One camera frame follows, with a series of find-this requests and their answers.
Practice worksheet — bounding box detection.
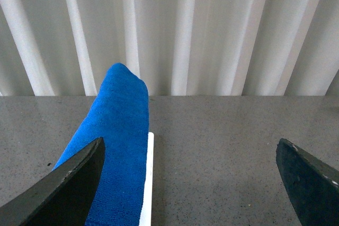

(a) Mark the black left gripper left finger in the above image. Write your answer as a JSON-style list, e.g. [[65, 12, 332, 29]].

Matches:
[[1, 138, 105, 225]]

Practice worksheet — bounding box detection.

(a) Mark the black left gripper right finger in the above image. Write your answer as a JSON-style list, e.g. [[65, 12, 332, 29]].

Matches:
[[276, 138, 338, 225]]

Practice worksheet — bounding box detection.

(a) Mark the blue microfiber cloth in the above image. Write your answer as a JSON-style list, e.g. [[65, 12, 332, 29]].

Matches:
[[56, 63, 149, 225]]

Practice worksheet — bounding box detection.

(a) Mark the white towel rack stand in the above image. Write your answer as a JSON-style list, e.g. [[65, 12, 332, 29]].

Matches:
[[139, 132, 154, 226]]

